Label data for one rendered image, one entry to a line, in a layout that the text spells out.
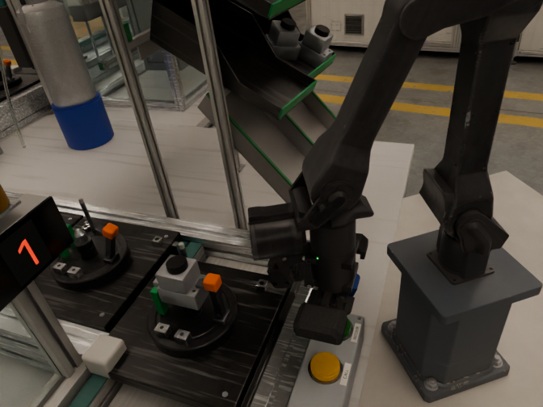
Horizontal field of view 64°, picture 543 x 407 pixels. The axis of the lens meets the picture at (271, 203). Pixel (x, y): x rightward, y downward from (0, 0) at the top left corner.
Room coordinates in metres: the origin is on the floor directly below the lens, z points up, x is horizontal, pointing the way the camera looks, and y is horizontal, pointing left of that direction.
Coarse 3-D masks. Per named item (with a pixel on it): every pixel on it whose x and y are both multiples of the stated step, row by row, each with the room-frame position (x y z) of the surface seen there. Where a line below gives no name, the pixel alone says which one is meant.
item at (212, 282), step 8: (200, 280) 0.44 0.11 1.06; (208, 280) 0.43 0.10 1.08; (216, 280) 0.42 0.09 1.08; (200, 288) 0.43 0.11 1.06; (208, 288) 0.42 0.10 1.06; (216, 288) 0.42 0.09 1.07; (216, 296) 0.42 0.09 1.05; (216, 304) 0.42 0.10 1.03; (224, 304) 0.43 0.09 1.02; (216, 312) 0.43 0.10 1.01; (224, 312) 0.43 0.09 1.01
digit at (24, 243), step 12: (24, 228) 0.39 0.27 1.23; (12, 240) 0.37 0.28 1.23; (24, 240) 0.38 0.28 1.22; (36, 240) 0.39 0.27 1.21; (0, 252) 0.36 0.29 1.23; (12, 252) 0.37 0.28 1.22; (24, 252) 0.38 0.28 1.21; (36, 252) 0.39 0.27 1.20; (48, 252) 0.40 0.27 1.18; (12, 264) 0.36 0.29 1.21; (24, 264) 0.37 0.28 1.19; (36, 264) 0.38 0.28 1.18; (24, 276) 0.36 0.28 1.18
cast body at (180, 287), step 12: (168, 264) 0.45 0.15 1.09; (180, 264) 0.45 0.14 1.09; (192, 264) 0.45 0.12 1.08; (156, 276) 0.44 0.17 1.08; (168, 276) 0.44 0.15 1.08; (180, 276) 0.43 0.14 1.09; (192, 276) 0.44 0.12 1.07; (204, 276) 0.46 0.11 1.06; (168, 288) 0.44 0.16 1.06; (180, 288) 0.43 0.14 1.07; (192, 288) 0.44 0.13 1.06; (168, 300) 0.44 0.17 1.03; (180, 300) 0.43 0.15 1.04; (192, 300) 0.42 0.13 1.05
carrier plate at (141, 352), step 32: (256, 288) 0.50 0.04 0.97; (288, 288) 0.50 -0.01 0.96; (128, 320) 0.47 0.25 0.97; (256, 320) 0.43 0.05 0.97; (128, 352) 0.40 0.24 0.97; (160, 352) 0.40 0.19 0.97; (224, 352) 0.38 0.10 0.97; (256, 352) 0.38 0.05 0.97; (128, 384) 0.36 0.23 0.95; (160, 384) 0.35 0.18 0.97; (192, 384) 0.34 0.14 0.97; (224, 384) 0.33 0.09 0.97
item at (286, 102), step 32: (160, 0) 0.80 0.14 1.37; (224, 0) 0.87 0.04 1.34; (160, 32) 0.79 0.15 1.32; (192, 32) 0.75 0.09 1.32; (224, 32) 0.87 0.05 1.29; (256, 32) 0.83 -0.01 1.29; (192, 64) 0.76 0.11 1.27; (224, 64) 0.72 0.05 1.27; (256, 64) 0.81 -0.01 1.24; (288, 64) 0.80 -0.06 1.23; (256, 96) 0.69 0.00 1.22; (288, 96) 0.73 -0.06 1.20
